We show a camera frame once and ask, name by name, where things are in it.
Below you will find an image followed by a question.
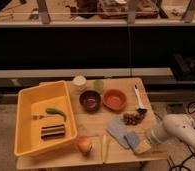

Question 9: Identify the grey cloth-covered gripper body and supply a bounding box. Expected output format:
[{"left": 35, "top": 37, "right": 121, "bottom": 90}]
[{"left": 146, "top": 124, "right": 165, "bottom": 144}]

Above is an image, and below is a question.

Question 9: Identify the blue and yellow sponge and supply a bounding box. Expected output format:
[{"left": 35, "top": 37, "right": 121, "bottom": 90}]
[{"left": 124, "top": 131, "right": 151, "bottom": 154}]

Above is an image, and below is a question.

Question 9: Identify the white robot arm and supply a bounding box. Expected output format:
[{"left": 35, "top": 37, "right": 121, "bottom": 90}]
[{"left": 146, "top": 114, "right": 195, "bottom": 150}]

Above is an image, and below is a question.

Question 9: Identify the red bowl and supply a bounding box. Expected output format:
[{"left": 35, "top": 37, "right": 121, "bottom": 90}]
[{"left": 103, "top": 89, "right": 127, "bottom": 111}]

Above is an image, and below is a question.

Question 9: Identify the dark purple bowl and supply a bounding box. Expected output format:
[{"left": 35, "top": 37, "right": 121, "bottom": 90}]
[{"left": 79, "top": 90, "right": 101, "bottom": 112}]

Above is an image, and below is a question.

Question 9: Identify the striped dark sponge block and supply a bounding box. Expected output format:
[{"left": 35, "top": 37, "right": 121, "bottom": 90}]
[{"left": 41, "top": 124, "right": 66, "bottom": 139}]

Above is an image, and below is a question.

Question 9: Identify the grey-blue cloth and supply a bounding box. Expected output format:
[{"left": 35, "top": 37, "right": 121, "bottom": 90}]
[{"left": 106, "top": 117, "right": 129, "bottom": 149}]

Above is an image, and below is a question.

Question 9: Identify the wooden table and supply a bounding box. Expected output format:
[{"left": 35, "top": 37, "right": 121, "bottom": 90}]
[{"left": 17, "top": 78, "right": 167, "bottom": 170}]

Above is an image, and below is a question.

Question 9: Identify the yellow banana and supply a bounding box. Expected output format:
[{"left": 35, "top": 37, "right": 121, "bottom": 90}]
[{"left": 101, "top": 134, "right": 110, "bottom": 163}]

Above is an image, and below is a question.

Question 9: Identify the green cup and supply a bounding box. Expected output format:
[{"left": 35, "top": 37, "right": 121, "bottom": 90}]
[{"left": 93, "top": 80, "right": 104, "bottom": 93}]

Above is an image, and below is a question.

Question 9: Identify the white cup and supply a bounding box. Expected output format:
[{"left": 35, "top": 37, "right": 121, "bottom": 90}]
[{"left": 72, "top": 75, "right": 86, "bottom": 91}]

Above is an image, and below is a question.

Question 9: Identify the green pepper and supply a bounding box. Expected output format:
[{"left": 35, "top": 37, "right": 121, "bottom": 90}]
[{"left": 45, "top": 108, "right": 67, "bottom": 121}]

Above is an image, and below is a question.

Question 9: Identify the yellow plastic bin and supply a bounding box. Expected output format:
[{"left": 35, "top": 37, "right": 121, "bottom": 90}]
[{"left": 14, "top": 81, "right": 77, "bottom": 157}]

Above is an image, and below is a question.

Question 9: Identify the small metal fork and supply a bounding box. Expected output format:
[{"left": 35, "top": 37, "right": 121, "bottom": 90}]
[{"left": 32, "top": 115, "right": 45, "bottom": 120}]

